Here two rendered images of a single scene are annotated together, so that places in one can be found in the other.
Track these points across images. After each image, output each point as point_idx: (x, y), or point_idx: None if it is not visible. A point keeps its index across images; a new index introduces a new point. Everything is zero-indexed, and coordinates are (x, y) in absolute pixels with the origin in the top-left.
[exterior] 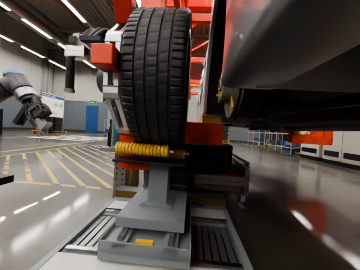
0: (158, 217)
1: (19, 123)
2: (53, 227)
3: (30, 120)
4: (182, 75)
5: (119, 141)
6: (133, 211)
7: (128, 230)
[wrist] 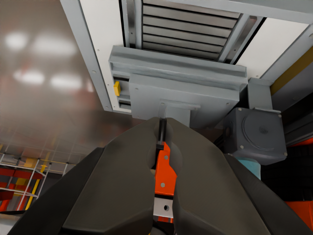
0: (137, 107)
1: None
2: None
3: (38, 225)
4: None
5: (155, 178)
6: (143, 94)
7: None
